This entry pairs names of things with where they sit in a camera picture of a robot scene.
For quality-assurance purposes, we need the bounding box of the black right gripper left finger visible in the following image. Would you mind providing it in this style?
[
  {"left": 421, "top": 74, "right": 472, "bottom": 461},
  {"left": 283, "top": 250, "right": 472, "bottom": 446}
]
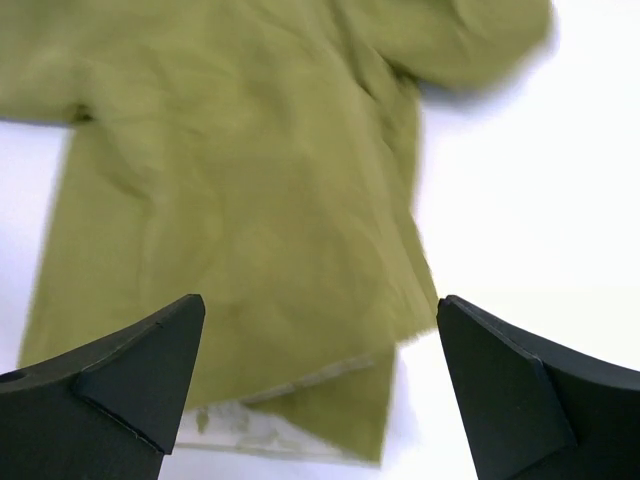
[{"left": 1, "top": 295, "right": 205, "bottom": 480}]

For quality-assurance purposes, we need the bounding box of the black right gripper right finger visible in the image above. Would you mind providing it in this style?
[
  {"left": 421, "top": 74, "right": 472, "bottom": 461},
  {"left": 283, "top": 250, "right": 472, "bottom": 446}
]
[{"left": 437, "top": 295, "right": 639, "bottom": 480}]

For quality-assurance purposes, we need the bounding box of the olive green hooded jacket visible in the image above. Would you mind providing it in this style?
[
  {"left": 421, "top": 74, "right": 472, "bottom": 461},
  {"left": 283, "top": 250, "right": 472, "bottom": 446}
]
[{"left": 1, "top": 0, "right": 552, "bottom": 464}]

